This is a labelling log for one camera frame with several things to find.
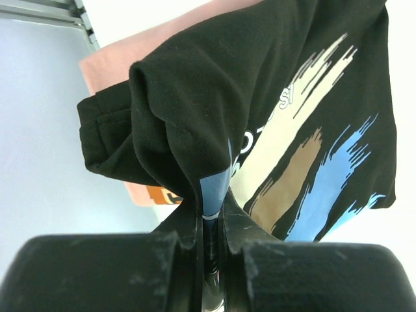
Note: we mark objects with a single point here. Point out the black t shirt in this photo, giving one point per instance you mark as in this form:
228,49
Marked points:
304,135

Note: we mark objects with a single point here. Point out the left aluminium corner post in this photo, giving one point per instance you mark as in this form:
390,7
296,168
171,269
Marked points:
58,13

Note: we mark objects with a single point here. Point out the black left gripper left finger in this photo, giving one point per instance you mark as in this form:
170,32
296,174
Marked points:
157,271

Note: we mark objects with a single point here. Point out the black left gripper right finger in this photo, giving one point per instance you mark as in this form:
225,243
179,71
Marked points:
261,273

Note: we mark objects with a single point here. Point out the folded pink t shirt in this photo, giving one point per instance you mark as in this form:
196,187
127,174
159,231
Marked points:
184,52

